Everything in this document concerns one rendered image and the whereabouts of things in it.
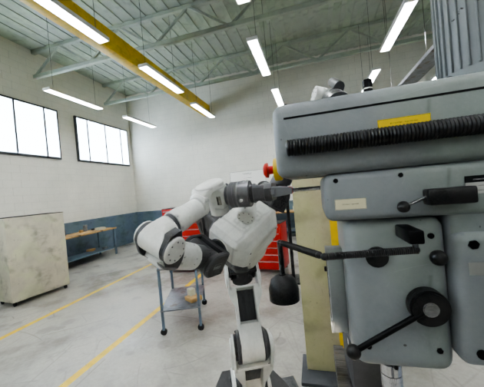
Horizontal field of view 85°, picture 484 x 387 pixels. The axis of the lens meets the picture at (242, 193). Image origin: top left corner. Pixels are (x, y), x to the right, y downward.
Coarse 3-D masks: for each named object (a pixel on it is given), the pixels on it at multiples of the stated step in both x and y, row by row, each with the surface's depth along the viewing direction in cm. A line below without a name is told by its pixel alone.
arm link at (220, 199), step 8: (224, 184) 90; (232, 184) 86; (216, 192) 86; (224, 192) 86; (232, 192) 84; (216, 200) 87; (224, 200) 87; (232, 200) 85; (216, 208) 88; (224, 208) 89; (216, 216) 90
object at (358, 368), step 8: (344, 336) 111; (344, 344) 113; (344, 352) 115; (352, 360) 95; (360, 360) 94; (352, 368) 97; (360, 368) 95; (368, 368) 94; (376, 368) 93; (352, 376) 99; (360, 376) 95; (368, 376) 94; (376, 376) 94; (352, 384) 100; (360, 384) 95; (368, 384) 94; (376, 384) 94
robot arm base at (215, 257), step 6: (198, 234) 102; (186, 240) 97; (204, 240) 102; (210, 240) 101; (216, 246) 99; (222, 252) 96; (228, 252) 99; (210, 258) 92; (216, 258) 92; (222, 258) 95; (210, 264) 90; (216, 264) 93; (222, 264) 97; (204, 270) 91; (210, 270) 91; (216, 270) 96; (210, 276) 94
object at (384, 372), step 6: (384, 372) 63; (390, 372) 62; (396, 372) 61; (402, 372) 62; (384, 378) 63; (390, 378) 62; (396, 378) 62; (402, 378) 62; (384, 384) 63; (390, 384) 62; (396, 384) 62; (402, 384) 62
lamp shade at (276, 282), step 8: (272, 280) 63; (280, 280) 61; (288, 280) 61; (272, 288) 62; (280, 288) 60; (288, 288) 60; (296, 288) 61; (272, 296) 62; (280, 296) 60; (288, 296) 60; (296, 296) 61; (280, 304) 60; (288, 304) 60
